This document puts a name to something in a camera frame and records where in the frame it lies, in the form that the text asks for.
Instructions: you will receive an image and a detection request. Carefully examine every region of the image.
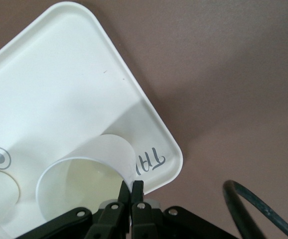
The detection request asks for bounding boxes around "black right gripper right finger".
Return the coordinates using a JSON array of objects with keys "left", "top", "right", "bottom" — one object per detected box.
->
[{"left": 131, "top": 180, "right": 237, "bottom": 239}]

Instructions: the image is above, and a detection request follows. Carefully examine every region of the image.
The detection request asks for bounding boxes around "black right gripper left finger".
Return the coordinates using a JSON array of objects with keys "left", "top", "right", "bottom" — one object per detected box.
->
[{"left": 14, "top": 179, "right": 132, "bottom": 239}]

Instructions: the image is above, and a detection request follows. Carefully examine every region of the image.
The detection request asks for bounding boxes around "white bear print tray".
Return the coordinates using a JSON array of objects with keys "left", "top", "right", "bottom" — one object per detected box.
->
[{"left": 0, "top": 1, "right": 184, "bottom": 239}]

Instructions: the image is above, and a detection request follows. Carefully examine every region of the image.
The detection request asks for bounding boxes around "brown table cover mat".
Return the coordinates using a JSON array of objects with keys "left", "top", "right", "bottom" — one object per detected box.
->
[{"left": 0, "top": 0, "right": 288, "bottom": 239}]

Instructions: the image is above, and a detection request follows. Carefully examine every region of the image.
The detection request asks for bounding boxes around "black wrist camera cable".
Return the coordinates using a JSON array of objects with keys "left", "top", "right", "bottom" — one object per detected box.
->
[{"left": 222, "top": 179, "right": 288, "bottom": 239}]

